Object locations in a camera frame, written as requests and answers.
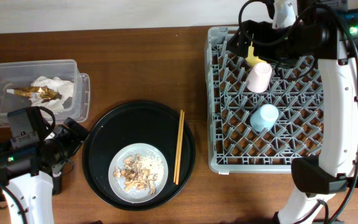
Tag pink plastic cup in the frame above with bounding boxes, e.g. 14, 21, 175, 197
246, 62, 272, 93

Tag blue plastic cup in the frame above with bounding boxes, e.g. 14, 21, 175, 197
250, 104, 279, 132

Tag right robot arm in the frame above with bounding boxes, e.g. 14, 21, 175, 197
229, 1, 358, 223

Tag grey plate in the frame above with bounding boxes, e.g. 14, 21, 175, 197
108, 143, 169, 204

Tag grey dishwasher rack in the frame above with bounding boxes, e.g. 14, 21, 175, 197
204, 27, 324, 174

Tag food scraps and rice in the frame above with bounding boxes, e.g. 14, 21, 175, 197
112, 154, 165, 195

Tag white tissue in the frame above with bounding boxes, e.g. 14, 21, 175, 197
29, 75, 75, 114

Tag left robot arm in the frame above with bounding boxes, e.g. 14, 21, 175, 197
0, 106, 90, 223

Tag yellow plastic bowl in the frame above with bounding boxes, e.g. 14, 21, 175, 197
245, 43, 265, 67

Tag clear plastic bin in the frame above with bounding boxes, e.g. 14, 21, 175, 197
0, 60, 90, 128

